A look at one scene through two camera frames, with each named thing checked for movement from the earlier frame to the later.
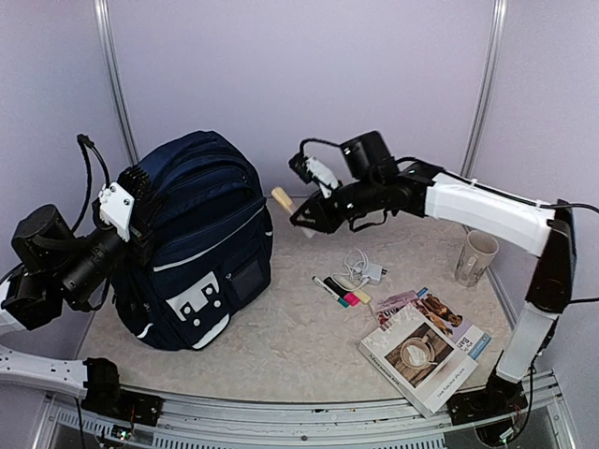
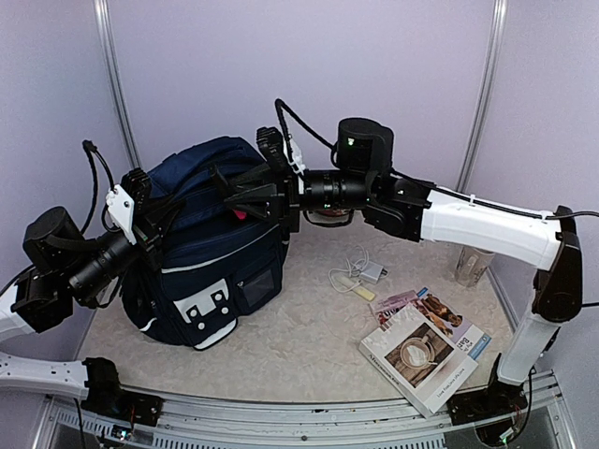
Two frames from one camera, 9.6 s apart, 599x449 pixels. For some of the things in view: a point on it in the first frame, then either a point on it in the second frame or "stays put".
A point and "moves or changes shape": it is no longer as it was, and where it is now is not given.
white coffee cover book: (417, 355) stays put
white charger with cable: (359, 270) stays put
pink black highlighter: (351, 297) -> (241, 215)
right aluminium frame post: (493, 57) stays put
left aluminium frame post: (106, 26) stays put
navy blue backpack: (210, 246) moves or changes shape
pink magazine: (382, 306) stays put
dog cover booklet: (469, 338) stays put
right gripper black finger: (312, 215) -> (255, 201)
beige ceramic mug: (476, 255) stays put
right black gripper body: (336, 217) -> (289, 202)
